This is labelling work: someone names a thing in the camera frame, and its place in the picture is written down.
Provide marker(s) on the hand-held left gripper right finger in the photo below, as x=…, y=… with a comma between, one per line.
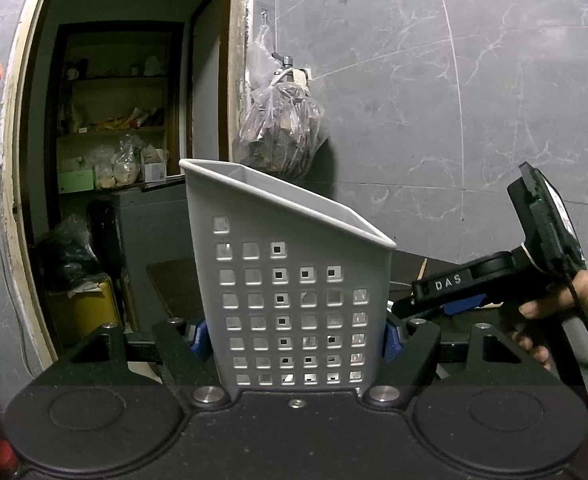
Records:
x=391, y=342

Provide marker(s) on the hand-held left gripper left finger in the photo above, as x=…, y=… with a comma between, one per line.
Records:
x=199, y=342

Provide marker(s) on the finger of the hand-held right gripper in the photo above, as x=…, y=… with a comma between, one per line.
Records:
x=404, y=308
x=444, y=286

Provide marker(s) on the wooden chopstick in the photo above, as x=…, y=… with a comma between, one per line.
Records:
x=422, y=267

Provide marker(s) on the grey perforated utensil holder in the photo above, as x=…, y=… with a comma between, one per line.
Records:
x=254, y=220

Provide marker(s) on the grey cabinet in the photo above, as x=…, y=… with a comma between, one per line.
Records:
x=148, y=240

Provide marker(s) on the yellow bin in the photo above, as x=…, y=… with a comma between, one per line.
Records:
x=86, y=310

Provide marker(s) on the black garbage bag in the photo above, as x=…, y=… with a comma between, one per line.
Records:
x=68, y=255

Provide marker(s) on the small white box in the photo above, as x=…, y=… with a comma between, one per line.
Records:
x=154, y=172

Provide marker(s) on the clear bags on shelf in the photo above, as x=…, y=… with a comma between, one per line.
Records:
x=121, y=165

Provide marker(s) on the green box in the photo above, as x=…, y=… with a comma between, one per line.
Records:
x=76, y=181

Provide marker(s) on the clear plastic bag of dried goods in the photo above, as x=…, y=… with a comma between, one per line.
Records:
x=279, y=130

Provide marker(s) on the wooden shelf unit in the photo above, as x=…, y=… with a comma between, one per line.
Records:
x=118, y=72

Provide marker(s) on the pale door frame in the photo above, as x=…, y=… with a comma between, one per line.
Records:
x=16, y=170

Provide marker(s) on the white wall box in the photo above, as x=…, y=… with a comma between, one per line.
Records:
x=301, y=77

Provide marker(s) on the metal wall tap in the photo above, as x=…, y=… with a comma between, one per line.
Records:
x=285, y=61

